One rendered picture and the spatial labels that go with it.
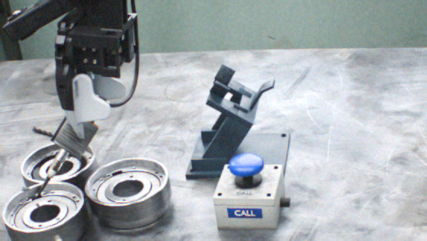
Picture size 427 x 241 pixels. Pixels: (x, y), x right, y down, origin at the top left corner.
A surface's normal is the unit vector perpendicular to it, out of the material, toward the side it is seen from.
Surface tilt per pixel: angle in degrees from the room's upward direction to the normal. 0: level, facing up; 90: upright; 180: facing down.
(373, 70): 0
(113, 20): 90
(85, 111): 86
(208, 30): 90
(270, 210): 90
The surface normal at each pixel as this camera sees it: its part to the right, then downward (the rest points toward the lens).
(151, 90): -0.13, -0.87
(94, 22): -0.22, 0.50
